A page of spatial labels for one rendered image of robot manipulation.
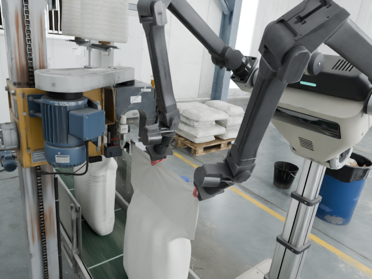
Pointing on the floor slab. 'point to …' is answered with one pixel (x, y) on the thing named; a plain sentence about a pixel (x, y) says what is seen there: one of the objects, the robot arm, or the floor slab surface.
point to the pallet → (197, 149)
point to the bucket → (284, 174)
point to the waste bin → (342, 190)
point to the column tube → (40, 42)
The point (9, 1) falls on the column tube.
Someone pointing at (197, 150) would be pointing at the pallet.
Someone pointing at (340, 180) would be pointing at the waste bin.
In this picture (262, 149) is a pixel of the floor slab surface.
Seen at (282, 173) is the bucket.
